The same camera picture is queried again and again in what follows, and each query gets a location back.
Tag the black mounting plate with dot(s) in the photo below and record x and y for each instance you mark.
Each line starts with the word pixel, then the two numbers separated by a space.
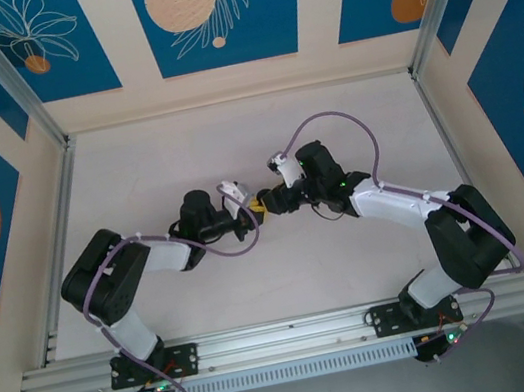
pixel 184 359
pixel 385 319

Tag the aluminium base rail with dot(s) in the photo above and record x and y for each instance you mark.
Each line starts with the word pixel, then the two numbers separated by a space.
pixel 287 339

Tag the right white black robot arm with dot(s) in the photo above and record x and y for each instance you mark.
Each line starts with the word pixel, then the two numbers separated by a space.
pixel 395 200

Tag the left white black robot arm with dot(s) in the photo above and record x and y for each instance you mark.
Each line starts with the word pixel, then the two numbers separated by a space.
pixel 120 282

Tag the aluminium side rail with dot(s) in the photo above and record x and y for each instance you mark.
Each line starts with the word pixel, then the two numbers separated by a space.
pixel 63 241
pixel 456 141

